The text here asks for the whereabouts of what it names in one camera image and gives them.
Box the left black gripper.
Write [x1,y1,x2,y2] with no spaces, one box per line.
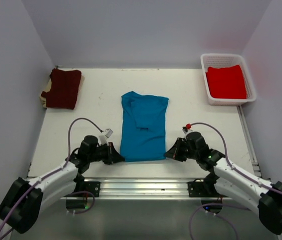
[88,141,124,165]

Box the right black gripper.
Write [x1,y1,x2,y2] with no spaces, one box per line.
[164,137,199,162]

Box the blue t shirt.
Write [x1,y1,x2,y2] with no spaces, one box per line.
[120,91,169,163]

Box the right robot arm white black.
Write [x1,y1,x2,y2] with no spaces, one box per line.
[165,132,282,235]

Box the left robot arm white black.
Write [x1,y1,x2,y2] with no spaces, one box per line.
[0,135,125,234]

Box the dark red folded t shirt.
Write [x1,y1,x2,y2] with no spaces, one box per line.
[46,68,82,110]

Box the bright red t shirt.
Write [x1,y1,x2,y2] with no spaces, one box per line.
[206,65,247,99]

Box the white plastic basket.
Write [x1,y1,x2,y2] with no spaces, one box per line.
[200,53,256,106]

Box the beige folded t shirt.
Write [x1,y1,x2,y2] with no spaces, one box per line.
[39,79,52,109]

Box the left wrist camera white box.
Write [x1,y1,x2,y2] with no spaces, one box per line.
[99,128,113,145]

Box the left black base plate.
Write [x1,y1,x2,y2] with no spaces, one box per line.
[74,181,101,198]

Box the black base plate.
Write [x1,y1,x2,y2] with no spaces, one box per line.
[74,181,101,198]
[187,178,227,198]

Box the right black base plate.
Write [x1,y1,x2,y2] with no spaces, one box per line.
[187,178,227,198]

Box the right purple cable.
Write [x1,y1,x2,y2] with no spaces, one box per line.
[188,122,282,240]

